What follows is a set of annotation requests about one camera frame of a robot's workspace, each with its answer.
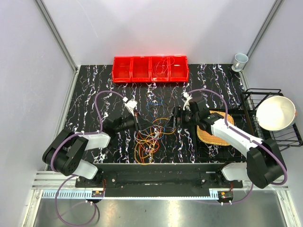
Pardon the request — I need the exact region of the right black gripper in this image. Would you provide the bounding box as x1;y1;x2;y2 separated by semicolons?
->
166;107;199;130

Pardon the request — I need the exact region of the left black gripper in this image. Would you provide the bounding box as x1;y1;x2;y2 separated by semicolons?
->
116;110;153;133

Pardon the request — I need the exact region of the yellow wire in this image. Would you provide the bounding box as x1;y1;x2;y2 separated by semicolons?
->
134;117;177;166

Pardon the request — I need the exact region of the blue wire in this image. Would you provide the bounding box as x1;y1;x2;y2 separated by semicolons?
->
145;100;164;119

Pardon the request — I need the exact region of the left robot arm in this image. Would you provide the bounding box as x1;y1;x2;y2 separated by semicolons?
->
42;114;153;187

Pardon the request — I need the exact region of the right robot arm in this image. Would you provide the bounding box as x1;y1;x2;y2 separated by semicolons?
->
167;101;287;189

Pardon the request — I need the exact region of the woven bamboo basket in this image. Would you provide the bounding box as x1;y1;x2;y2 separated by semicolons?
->
196;110;235;146

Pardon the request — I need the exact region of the white mug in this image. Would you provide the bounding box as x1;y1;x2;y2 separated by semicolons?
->
232;53;249;72

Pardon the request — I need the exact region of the white bowl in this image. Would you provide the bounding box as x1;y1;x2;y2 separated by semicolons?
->
256;96;297;131

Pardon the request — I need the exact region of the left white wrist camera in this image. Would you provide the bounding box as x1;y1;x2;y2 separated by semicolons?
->
125;99;137;116

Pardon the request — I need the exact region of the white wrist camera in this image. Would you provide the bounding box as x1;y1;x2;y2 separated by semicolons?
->
125;99;137;116
182;92;192;111

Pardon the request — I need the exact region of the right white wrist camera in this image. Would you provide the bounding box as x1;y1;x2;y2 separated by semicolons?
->
182;92;192;111

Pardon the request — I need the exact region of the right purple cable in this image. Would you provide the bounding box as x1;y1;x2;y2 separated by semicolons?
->
183;88;289;205

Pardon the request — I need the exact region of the purple cable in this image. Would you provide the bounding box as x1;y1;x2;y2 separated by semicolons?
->
183;88;289;205
51;90;128;225

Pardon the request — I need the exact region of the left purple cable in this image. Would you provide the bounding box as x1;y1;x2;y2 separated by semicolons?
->
51;90;128;225

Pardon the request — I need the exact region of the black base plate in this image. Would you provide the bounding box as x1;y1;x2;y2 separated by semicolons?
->
75;163;243;200

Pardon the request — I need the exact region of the black wire dish rack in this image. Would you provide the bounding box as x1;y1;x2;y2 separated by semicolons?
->
241;88;303;151

